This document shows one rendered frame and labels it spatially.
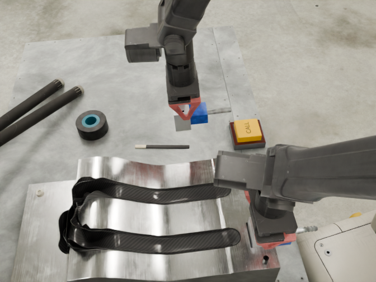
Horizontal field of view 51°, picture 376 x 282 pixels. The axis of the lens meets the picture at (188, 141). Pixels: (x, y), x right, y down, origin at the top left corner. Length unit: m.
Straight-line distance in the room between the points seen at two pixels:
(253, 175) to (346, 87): 1.95
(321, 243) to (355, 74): 1.34
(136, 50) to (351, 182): 0.53
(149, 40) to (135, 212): 0.33
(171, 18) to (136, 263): 0.43
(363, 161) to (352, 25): 2.70
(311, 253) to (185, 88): 0.87
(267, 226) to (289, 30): 2.27
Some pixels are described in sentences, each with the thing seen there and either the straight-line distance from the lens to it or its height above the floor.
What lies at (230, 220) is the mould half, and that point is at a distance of 0.80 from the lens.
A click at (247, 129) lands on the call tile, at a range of 1.01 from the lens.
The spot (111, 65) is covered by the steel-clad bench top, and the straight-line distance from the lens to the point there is 1.28.
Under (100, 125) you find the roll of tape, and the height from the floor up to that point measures 0.84.
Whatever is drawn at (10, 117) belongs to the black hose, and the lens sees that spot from 1.12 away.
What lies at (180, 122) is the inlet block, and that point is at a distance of 0.89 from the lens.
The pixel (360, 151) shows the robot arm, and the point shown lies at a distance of 0.33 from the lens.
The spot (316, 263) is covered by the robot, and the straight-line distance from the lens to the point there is 1.47.
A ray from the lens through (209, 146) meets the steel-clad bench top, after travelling 1.02.
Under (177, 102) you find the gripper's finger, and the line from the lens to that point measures 0.81.
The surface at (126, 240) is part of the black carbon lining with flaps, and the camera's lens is 0.77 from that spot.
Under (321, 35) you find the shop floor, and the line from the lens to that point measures 2.85.
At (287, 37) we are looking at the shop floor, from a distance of 2.78.
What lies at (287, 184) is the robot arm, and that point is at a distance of 0.46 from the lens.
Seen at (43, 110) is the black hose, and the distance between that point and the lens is 1.10.
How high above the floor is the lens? 1.59
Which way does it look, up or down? 50 degrees down
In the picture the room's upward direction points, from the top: 3 degrees counter-clockwise
